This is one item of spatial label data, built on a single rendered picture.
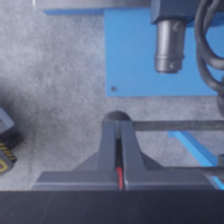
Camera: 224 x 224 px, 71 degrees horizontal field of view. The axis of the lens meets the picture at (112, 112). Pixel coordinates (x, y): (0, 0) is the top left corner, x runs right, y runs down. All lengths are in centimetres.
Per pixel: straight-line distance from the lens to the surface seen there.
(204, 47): 41
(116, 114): 17
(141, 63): 103
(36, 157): 149
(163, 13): 63
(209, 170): 23
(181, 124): 19
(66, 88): 120
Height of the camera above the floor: 114
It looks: 74 degrees down
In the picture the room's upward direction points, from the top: 178 degrees counter-clockwise
